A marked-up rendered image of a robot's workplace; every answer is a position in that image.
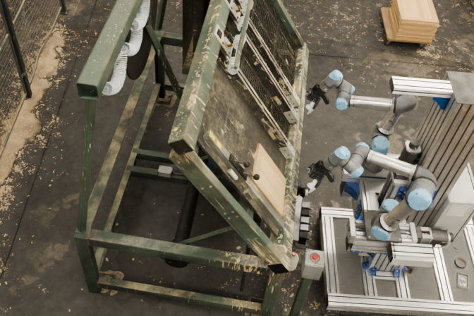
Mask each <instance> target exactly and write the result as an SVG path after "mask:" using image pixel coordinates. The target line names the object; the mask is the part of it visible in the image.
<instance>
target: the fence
mask: <svg viewBox="0 0 474 316"><path fill-rule="evenodd" d="M210 133H212V134H213V135H214V137H215V141H214V140H213V139H212V138H211V136H210ZM203 138H204V140H205V141H206V142H207V144H208V145H209V146H210V147H211V148H212V149H213V150H214V152H215V153H216V154H217V156H218V157H219V158H220V160H222V161H223V163H224V164H225V165H226V166H227V168H228V169H232V170H233V171H234V172H235V174H236V175H237V176H238V179H237V180H238V181H239V182H240V184H241V185H242V186H243V187H244V188H249V189H250V190H251V191H252V192H253V193H254V195H253V200H254V201H256V203H257V204H258V205H259V206H260V208H261V209H262V211H263V212H264V213H265V214H266V215H267V216H268V217H269V219H270V220H271V221H272V223H273V224H274V225H275V226H276V227H277V228H278V230H279V229H284V221H283V220H282V218H281V217H280V216H279V215H278V214H277V212H276V211H275V210H274V208H273V207H272V206H271V205H270V204H269V203H268V201H267V200H266V199H265V197H264V196H263V195H262V193H261V192H260V191H259V190H258V189H257V187H256V186H255V185H254V183H253V182H252V181H251V180H250V179H249V178H248V177H247V180H246V181H245V180H244V179H243V177H242V176H241V175H240V174H239V173H238V171H237V170H236V169H235V168H234V166H233V165H232V164H231V162H230V161H229V157H230V154H229V152H228V151H227V150H226V148H225V147H224V146H223V145H222V144H221V142H220V141H219V140H218V138H217V137H216V136H215V134H214V133H213V132H212V131H211V130H206V131H205V132H204V135H203ZM217 141H219V143H220V144H221V149H220V148H219V146H218V145H217Z"/></svg>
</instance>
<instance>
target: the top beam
mask: <svg viewBox="0 0 474 316"><path fill-rule="evenodd" d="M229 11H230V9H229V7H228V6H227V4H226V2H225V1H224V0H210V3H209V7H208V9H207V14H206V16H205V21H204V23H203V26H202V30H201V33H200V37H199V40H198V43H197V47H196V50H195V54H194V57H193V61H192V63H191V66H190V70H189V73H188V77H187V80H186V84H185V87H184V90H183V94H182V97H181V100H180V104H179V106H178V111H177V113H176V118H175V120H174V124H173V127H172V129H171V134H170V136H169V141H168V144H169V145H170V146H171V147H172V149H173V150H174V151H175V152H176V153H177V154H184V153H187V152H192V151H194V149H195V144H196V142H197V138H198V133H199V130H200V125H201V122H202V117H203V114H204V110H205V105H206V102H207V98H208V94H209V89H210V86H211V83H212V78H213V75H214V70H215V66H216V63H217V59H218V55H219V50H220V47H221V44H220V43H219V41H218V40H217V38H216V37H215V36H214V31H215V28H216V25H217V24H218V25H219V27H220V28H221V30H222V31H223V33H224V31H225V27H226V22H227V19H228V16H229Z"/></svg>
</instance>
